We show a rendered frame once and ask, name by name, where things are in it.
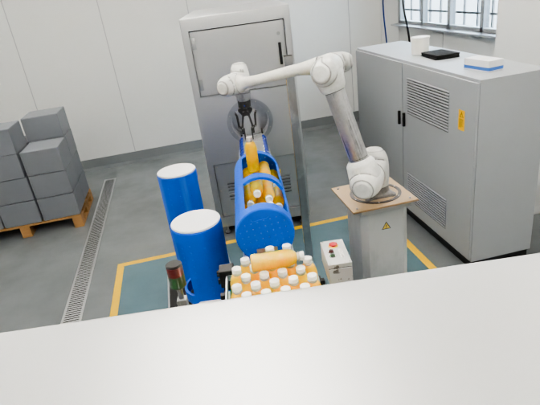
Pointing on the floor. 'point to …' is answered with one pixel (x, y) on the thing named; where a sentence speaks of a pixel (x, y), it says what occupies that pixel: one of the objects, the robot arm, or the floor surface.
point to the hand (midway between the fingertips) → (248, 133)
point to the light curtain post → (298, 158)
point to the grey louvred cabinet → (456, 144)
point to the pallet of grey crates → (41, 173)
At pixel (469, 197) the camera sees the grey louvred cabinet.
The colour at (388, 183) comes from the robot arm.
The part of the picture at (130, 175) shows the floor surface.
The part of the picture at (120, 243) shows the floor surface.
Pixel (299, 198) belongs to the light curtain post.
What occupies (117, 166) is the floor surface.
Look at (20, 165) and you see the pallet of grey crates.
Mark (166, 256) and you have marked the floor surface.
